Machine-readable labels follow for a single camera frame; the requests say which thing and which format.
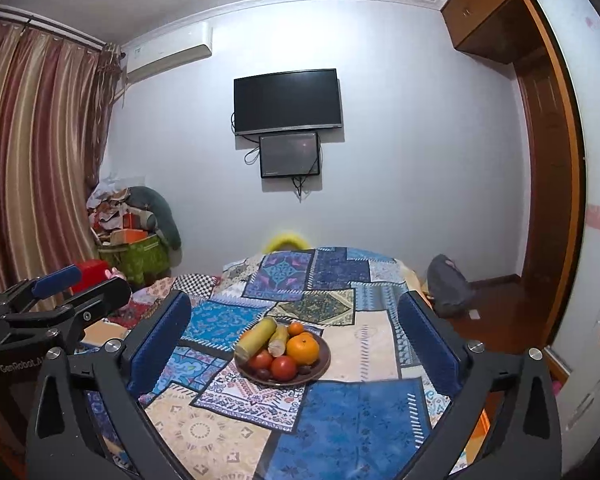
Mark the dark brown round plate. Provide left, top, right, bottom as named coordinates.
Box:
left=236, top=335, right=332, bottom=388

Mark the yellow plush toy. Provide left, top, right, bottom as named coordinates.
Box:
left=263, top=232, right=311, bottom=254

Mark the brown wooden door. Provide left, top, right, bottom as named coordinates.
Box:
left=515, top=0, right=585, bottom=347

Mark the grey green plush toy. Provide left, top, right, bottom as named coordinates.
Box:
left=126, top=186, right=182, bottom=252

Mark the yellow corn cob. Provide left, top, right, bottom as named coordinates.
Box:
left=234, top=316, right=277, bottom=363
left=268, top=325, right=289, bottom=359

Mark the brown cardboard box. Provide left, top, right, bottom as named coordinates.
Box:
left=82, top=320, right=129, bottom=347

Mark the patchwork patterned bedspread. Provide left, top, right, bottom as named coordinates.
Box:
left=105, top=247, right=450, bottom=479

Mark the large wall television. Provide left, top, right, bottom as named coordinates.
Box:
left=233, top=68, right=342, bottom=136

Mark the large orange right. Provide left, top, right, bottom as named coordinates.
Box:
left=286, top=333, right=320, bottom=365

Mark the small orange tangerine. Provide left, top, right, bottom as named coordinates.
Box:
left=287, top=322, right=304, bottom=337

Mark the grey backpack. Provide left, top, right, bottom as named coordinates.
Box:
left=427, top=254, right=475, bottom=318

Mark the small wall monitor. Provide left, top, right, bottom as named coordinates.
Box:
left=259, top=132, right=321, bottom=179

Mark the white air conditioner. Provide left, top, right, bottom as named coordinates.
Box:
left=126, top=22, right=212, bottom=84

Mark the white sticker covered cabinet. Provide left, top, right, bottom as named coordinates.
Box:
left=556, top=312, right=600, bottom=474

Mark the red tomato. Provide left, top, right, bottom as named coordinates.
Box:
left=248, top=349, right=274, bottom=372
left=270, top=356, right=298, bottom=382

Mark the striped brown curtain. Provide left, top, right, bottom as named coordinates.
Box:
left=0, top=21, right=121, bottom=292

